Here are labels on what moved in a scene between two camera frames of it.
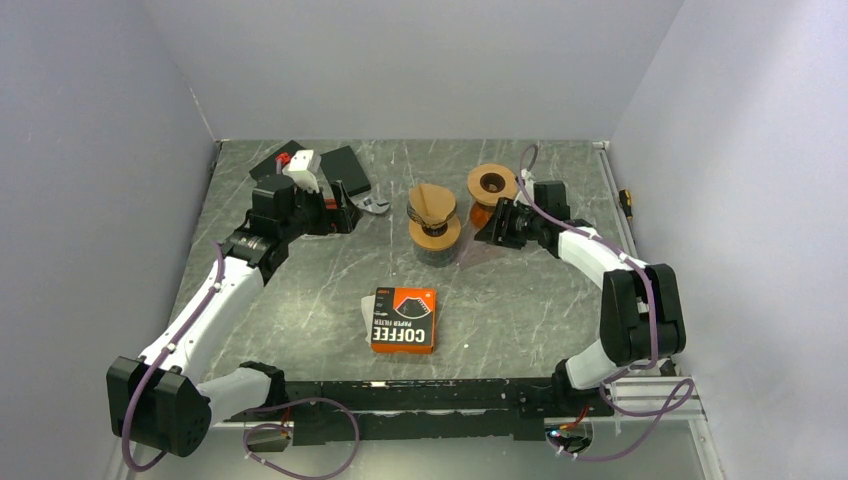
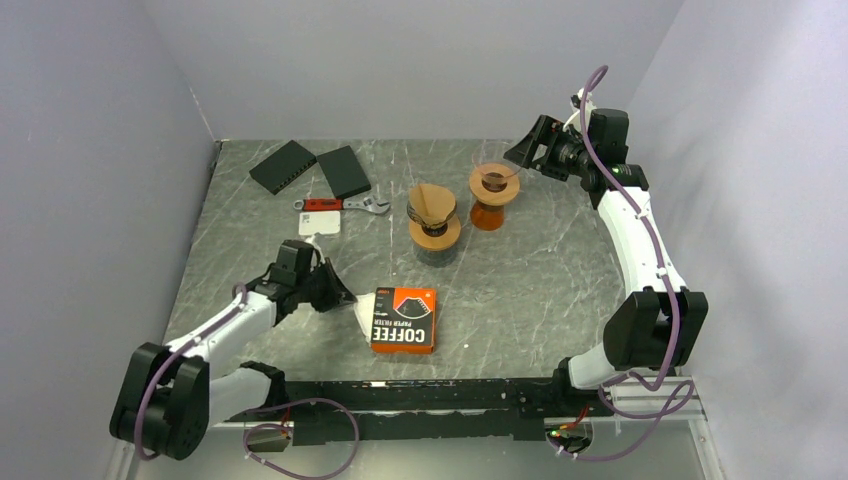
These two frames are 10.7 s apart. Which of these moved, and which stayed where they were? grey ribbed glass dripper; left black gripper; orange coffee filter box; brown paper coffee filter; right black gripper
Moved: right black gripper; left black gripper
Stayed: orange coffee filter box; grey ribbed glass dripper; brown paper coffee filter
